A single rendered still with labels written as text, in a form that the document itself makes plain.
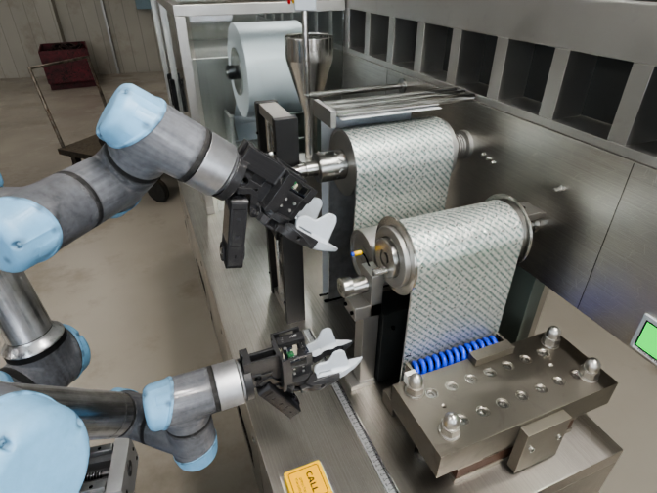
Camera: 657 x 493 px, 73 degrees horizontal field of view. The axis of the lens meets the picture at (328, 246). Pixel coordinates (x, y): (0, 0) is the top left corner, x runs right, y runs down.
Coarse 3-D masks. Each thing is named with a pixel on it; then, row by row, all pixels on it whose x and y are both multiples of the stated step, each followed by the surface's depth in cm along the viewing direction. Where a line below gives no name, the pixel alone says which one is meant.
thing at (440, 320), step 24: (456, 288) 83; (480, 288) 86; (504, 288) 89; (408, 312) 82; (432, 312) 84; (456, 312) 87; (480, 312) 90; (408, 336) 85; (432, 336) 88; (456, 336) 91; (480, 336) 94; (408, 360) 88
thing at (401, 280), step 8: (512, 208) 85; (384, 232) 81; (392, 232) 78; (376, 240) 84; (392, 240) 78; (400, 240) 76; (400, 248) 76; (400, 256) 77; (408, 256) 76; (400, 264) 78; (408, 264) 76; (400, 272) 78; (408, 272) 77; (392, 280) 82; (400, 280) 79; (408, 280) 78
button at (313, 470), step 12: (300, 468) 81; (312, 468) 81; (288, 480) 79; (300, 480) 79; (312, 480) 79; (324, 480) 79; (288, 492) 78; (300, 492) 77; (312, 492) 77; (324, 492) 77
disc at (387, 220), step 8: (392, 216) 79; (384, 224) 82; (392, 224) 79; (400, 224) 77; (376, 232) 86; (400, 232) 77; (408, 232) 76; (408, 240) 75; (408, 248) 76; (416, 264) 75; (416, 272) 75; (416, 280) 76; (392, 288) 85; (400, 288) 82; (408, 288) 79
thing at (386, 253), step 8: (384, 240) 79; (376, 248) 83; (384, 248) 80; (392, 248) 78; (376, 256) 84; (384, 256) 80; (392, 256) 77; (384, 264) 82; (392, 264) 78; (392, 272) 79
